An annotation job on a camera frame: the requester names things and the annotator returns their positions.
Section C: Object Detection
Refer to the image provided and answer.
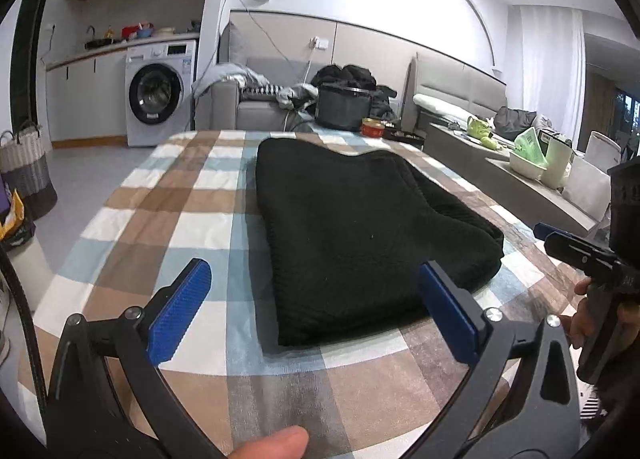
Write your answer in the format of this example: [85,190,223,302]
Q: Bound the person's left hand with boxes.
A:
[228,425,309,459]

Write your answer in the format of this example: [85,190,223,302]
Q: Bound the black food tray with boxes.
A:
[383,129,424,146]

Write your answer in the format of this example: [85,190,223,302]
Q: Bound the striped cloth on sofa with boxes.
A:
[241,84,283,102]

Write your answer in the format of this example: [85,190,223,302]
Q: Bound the purple bag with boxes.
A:
[0,179,11,219]

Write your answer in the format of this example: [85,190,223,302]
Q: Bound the grey sofa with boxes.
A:
[192,14,321,131]

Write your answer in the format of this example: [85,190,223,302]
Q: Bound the person's right hand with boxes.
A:
[560,277,594,349]

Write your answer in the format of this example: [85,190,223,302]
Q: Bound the black clothes pile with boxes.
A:
[310,65,397,121]

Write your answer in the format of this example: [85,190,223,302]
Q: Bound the grey upholstered bed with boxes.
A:
[401,50,506,131]

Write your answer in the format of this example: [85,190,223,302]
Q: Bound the green plastic bag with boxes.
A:
[513,127,548,169]

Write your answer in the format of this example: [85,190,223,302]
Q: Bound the white front-load washing machine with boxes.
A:
[125,39,198,147]

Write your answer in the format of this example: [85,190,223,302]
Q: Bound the woven laundry basket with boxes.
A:
[1,120,58,221]

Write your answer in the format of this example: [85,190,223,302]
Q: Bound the black knit sweater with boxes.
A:
[255,138,504,347]

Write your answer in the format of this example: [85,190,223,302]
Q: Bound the checkered plaid tablecloth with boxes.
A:
[34,131,579,458]

